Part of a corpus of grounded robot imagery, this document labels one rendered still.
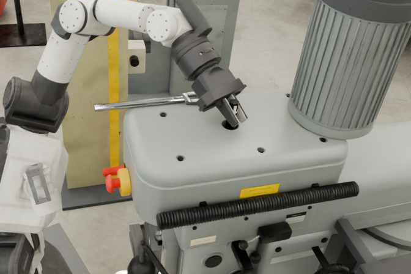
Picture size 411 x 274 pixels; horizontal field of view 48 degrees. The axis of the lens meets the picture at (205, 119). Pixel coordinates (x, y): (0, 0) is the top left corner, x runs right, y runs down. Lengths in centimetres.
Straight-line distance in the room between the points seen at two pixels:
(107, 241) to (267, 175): 231
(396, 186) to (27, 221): 95
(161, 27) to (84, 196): 252
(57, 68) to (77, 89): 171
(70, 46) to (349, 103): 68
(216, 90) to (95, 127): 222
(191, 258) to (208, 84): 45
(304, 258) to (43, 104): 80
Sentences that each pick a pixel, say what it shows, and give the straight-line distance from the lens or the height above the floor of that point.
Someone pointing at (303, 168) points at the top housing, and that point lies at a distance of 101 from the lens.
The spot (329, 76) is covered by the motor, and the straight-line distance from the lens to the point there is 98.
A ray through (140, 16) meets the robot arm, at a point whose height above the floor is 204.
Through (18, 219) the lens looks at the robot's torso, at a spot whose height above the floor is 152.
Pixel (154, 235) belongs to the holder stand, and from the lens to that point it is 173.
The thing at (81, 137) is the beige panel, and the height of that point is 49.
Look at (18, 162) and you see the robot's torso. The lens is 130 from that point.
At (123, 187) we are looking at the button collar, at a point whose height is 177.
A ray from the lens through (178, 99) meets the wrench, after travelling 106.
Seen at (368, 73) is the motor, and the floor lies 206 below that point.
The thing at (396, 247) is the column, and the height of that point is 152.
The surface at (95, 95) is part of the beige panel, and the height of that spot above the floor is 81.
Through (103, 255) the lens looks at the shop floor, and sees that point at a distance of 312.
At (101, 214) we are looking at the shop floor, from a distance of 333.
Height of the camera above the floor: 250
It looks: 37 degrees down
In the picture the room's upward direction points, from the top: 8 degrees clockwise
